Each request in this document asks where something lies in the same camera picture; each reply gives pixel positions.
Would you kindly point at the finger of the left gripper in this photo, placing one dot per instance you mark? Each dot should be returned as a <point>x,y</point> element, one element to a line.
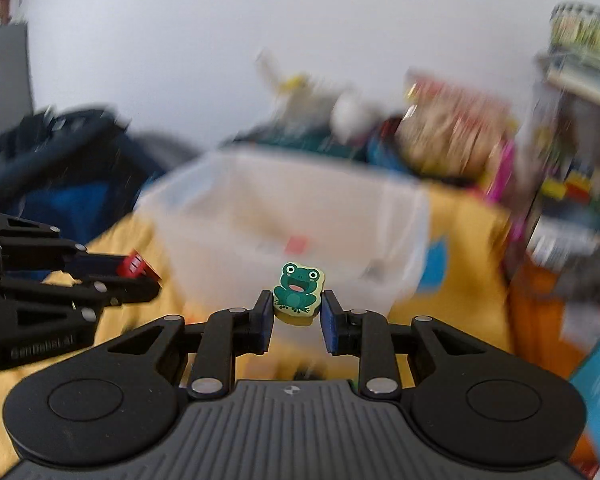
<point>116,292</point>
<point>85,266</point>

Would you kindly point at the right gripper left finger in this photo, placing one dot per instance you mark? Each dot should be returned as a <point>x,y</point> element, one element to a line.
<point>253,327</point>

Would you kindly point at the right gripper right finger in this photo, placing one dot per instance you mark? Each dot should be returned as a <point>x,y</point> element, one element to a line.
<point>341,329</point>

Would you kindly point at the small red brick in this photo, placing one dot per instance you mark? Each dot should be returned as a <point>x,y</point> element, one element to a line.
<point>135,266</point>

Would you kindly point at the green frog eraser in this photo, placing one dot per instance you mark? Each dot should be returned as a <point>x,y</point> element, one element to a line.
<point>298,291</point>

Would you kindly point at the dark blue bag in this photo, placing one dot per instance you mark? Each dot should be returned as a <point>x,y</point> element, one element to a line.
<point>81,171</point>

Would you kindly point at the white plastic bin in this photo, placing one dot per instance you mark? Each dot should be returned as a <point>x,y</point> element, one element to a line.
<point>232,218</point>

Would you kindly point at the yellow cloth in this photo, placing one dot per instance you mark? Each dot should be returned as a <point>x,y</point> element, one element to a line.
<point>471,296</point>

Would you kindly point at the blue black helmet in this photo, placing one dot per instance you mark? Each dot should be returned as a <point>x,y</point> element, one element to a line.
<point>382,150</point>

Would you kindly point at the orange box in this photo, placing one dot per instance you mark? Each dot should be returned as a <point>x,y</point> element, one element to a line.
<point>546,330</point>

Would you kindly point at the snack bag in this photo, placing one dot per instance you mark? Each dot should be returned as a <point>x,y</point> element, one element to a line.
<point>451,131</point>

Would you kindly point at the white plastic bag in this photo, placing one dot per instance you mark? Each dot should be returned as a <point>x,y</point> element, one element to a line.
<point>303,103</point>

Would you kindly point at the clear toy block box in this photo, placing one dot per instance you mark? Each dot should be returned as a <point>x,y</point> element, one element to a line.
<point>563,157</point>

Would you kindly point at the stack of books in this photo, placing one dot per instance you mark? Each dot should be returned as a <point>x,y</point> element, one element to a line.
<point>573,72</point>

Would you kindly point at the round tin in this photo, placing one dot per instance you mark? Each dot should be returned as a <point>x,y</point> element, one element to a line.
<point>575,25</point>

